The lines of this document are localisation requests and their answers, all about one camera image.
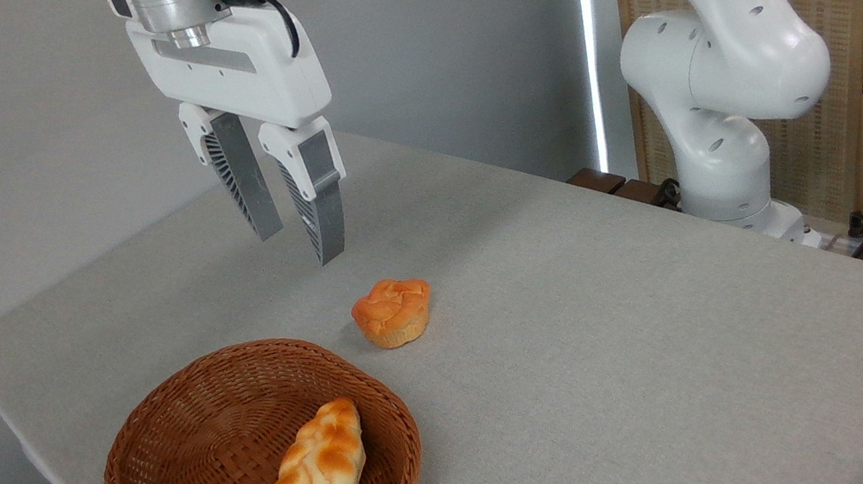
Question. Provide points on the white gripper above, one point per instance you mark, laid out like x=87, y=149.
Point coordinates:
x=254, y=70

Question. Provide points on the muffin shaped bread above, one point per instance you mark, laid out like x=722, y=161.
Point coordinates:
x=392, y=312

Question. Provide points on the brown wicker basket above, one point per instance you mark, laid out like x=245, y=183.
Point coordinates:
x=196, y=457

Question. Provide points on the brown wooden block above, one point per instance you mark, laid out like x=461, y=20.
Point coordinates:
x=640, y=191
x=597, y=180

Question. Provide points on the small white camera box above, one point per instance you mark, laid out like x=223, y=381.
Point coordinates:
x=117, y=0

